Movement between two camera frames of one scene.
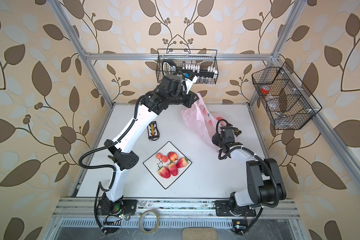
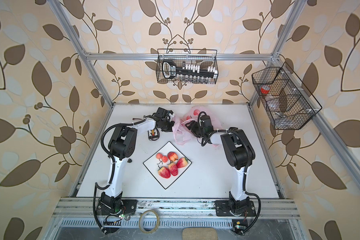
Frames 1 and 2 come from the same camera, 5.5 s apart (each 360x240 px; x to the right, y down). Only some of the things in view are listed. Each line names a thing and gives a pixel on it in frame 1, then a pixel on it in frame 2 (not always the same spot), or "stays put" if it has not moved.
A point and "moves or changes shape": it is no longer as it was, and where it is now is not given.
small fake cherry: [164, 159] stays put
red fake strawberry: [182, 162] stays put
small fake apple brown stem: [172, 156] stays put
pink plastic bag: [202, 120] moves or changes shape
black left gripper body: [186, 98] -> [167, 125]
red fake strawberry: [173, 169] stays put
